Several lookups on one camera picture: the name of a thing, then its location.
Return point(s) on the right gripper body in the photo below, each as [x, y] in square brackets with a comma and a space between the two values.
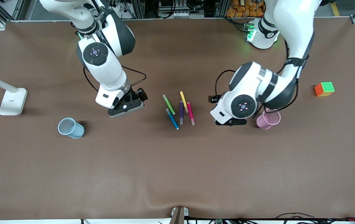
[136, 94]

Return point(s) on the pink marker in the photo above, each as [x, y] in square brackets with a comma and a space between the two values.
[191, 114]

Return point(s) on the blue marker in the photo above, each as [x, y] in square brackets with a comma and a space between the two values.
[172, 119]

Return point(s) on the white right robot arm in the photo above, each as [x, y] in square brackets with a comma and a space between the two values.
[103, 68]

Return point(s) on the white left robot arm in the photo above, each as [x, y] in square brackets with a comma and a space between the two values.
[292, 25]

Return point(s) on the yellow marker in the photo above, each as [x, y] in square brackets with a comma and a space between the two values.
[183, 101]

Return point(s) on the green marker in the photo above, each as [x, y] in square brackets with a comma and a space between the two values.
[168, 104]

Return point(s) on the purple marker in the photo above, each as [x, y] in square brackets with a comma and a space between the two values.
[181, 115]

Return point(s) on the pink mesh cup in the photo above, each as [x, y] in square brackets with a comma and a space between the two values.
[267, 123]

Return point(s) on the light blue mesh cup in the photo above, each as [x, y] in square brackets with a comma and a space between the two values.
[75, 132]

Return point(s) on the large white power strip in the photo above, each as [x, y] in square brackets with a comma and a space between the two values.
[118, 8]

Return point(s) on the small white power strip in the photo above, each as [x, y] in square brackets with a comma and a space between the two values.
[181, 14]

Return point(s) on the orange snack bags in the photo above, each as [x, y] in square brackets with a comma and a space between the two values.
[242, 9]

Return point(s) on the colourful puzzle cube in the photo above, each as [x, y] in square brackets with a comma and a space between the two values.
[324, 89]

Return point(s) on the aluminium frame post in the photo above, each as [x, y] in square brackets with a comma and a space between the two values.
[221, 7]
[137, 7]

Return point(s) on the metal table edge bracket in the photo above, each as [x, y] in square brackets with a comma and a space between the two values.
[179, 214]

